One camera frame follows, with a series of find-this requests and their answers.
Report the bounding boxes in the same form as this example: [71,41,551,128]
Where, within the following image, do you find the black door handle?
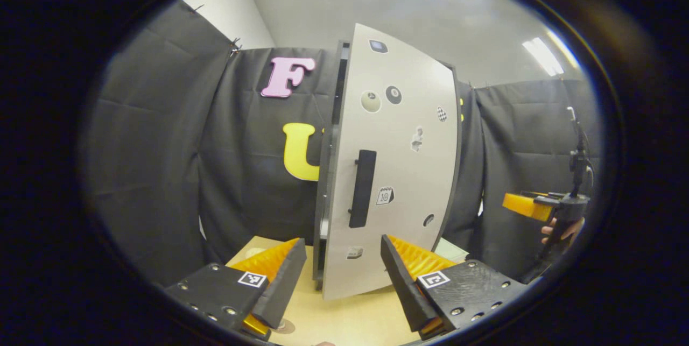
[348,149,377,229]

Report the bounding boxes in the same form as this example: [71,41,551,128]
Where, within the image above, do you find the dark grey cabinet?
[312,40,465,290]

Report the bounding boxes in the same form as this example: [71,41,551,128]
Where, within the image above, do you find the grey cabinet door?
[322,23,460,301]

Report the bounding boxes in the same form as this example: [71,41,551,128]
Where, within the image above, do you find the black backdrop cloth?
[81,1,603,287]

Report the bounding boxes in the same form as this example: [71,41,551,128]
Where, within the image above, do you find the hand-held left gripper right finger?
[380,234,531,338]

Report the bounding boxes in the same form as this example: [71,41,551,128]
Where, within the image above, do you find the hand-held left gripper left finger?
[164,237,307,340]

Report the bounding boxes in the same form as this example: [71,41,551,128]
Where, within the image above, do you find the small ceiling light panel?
[522,29,579,76]

